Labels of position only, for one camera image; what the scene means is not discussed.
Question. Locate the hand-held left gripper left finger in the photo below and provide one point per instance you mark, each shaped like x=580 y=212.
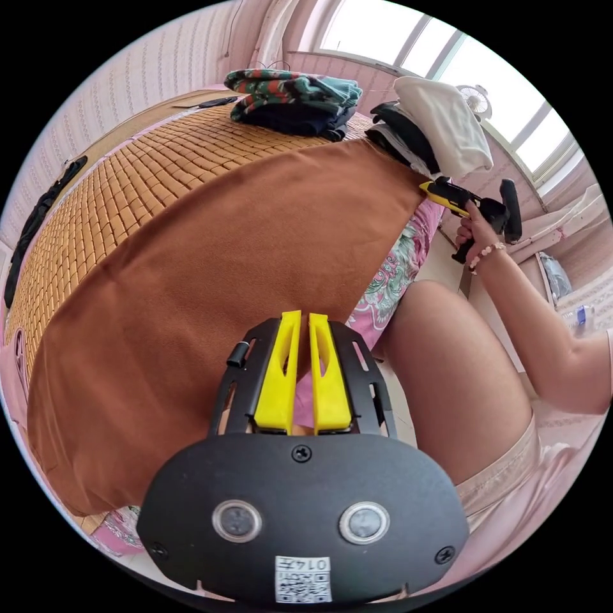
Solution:
x=278 y=383

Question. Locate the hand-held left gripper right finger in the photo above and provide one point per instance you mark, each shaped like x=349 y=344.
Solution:
x=328 y=392

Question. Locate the brown long pants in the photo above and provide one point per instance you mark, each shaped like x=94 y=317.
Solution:
x=215 y=263

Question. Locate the person's right forearm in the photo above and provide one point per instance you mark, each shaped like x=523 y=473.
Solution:
x=541 y=325

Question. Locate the person's right hand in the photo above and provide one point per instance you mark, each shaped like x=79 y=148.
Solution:
x=479 y=239

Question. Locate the pile of clothes with white garment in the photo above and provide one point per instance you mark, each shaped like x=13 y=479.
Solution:
x=445 y=124

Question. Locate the white fan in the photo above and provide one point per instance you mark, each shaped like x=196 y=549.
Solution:
x=474 y=101

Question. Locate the person's body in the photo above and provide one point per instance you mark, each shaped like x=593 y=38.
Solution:
x=455 y=383

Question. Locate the window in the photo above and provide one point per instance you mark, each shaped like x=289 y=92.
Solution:
x=431 y=43

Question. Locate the pile of clothes with patterned sweater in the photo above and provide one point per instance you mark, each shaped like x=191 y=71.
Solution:
x=292 y=100

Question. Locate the bed with woven mat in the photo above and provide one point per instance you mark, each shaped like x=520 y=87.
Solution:
x=143 y=167

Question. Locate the black garment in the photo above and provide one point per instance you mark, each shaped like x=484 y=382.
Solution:
x=38 y=225

